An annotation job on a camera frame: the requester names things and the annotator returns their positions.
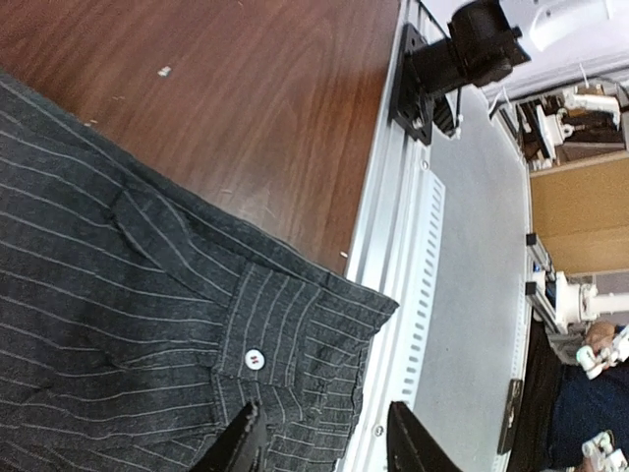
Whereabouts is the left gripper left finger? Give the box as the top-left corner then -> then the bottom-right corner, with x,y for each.
191,401 -> 267,472

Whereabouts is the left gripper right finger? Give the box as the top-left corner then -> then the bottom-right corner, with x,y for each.
386,401 -> 460,472

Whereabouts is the dark grey pinstriped shirt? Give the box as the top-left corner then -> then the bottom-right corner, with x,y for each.
1,74 -> 397,471

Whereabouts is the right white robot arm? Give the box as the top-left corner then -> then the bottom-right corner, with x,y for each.
483,1 -> 628,99

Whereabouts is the front aluminium rail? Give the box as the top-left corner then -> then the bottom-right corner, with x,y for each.
338,0 -> 532,472

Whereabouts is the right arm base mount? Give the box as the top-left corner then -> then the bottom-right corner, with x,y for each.
389,23 -> 462,146

